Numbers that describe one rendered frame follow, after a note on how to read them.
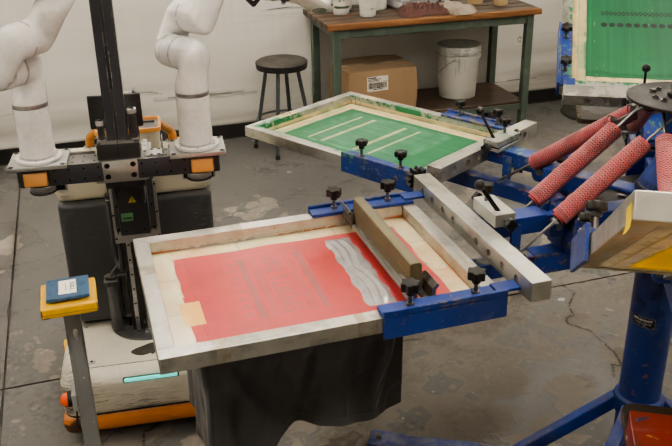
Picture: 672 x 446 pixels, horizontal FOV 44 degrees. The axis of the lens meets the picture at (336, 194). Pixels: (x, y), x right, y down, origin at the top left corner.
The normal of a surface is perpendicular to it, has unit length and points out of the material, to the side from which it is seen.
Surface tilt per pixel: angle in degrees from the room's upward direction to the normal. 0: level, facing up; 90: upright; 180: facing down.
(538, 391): 0
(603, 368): 0
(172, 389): 90
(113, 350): 0
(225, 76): 90
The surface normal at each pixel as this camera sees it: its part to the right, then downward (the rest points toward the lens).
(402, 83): 0.36, 0.35
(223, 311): -0.02, -0.92
